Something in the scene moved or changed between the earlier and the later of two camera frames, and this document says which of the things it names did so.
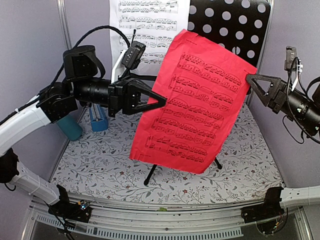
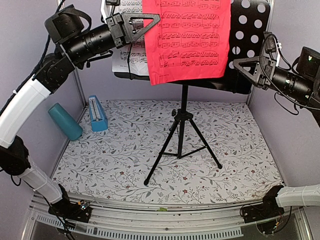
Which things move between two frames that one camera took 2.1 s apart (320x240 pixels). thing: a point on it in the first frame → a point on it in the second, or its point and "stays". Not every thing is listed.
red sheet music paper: [207, 86] → [190, 41]
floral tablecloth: [99, 163] stays
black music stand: [241, 27] → [249, 20]
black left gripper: [124, 94] → [117, 29]
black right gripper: [274, 102] → [255, 77]
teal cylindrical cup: [70, 127] stays
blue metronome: [99, 122] stays
